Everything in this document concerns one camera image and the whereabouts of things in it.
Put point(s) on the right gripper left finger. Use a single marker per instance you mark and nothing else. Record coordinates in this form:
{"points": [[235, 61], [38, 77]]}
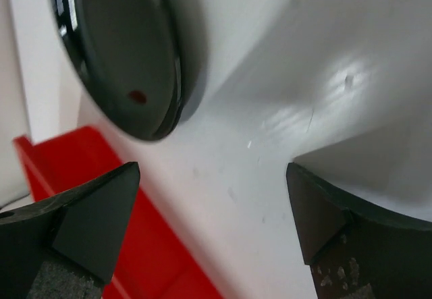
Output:
{"points": [[67, 245]]}

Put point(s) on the red plastic bin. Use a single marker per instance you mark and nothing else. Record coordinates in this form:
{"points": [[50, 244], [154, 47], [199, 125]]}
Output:
{"points": [[153, 262]]}

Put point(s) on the black plate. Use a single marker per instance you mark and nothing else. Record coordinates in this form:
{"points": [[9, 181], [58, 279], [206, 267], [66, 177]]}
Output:
{"points": [[127, 56]]}

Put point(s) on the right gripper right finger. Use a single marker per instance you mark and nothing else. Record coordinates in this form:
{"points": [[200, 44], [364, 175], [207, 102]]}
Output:
{"points": [[354, 248]]}

